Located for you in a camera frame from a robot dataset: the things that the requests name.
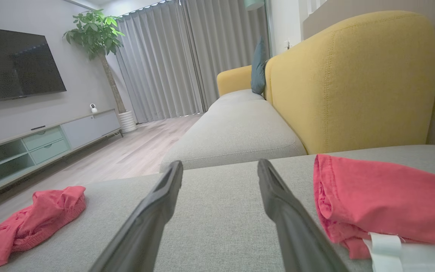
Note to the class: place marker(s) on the red basketball shorts white stripe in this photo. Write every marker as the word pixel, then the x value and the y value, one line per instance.
pixel 40 215

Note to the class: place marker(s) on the grey green TV cabinet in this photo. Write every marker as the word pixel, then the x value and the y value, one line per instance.
pixel 85 130

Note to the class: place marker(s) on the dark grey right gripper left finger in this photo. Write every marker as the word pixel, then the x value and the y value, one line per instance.
pixel 145 226

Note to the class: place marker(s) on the black flat screen television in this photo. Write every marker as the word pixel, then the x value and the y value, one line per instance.
pixel 13 64

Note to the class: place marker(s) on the teal throw pillow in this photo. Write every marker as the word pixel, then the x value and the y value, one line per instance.
pixel 259 68

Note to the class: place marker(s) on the pale green lamp shade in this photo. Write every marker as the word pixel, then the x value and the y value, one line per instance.
pixel 253 3

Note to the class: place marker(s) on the yellow sofa backrest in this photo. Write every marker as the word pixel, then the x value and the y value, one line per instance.
pixel 353 83

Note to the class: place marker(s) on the green leafy indoor tree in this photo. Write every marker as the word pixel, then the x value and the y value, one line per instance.
pixel 96 34

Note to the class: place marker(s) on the small white security camera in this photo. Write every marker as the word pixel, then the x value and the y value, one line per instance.
pixel 93 108

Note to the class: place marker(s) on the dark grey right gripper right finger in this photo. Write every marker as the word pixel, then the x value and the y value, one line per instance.
pixel 296 230

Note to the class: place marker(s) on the grey pleated curtain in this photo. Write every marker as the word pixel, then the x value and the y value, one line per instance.
pixel 164 64

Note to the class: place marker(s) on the white ribbed plant pot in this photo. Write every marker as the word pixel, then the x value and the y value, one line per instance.
pixel 127 121

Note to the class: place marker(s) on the large grey sofa seat cushion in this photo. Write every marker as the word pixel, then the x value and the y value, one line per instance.
pixel 221 211

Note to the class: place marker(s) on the red basketball jersey white trim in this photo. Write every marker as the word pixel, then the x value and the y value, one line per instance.
pixel 391 196

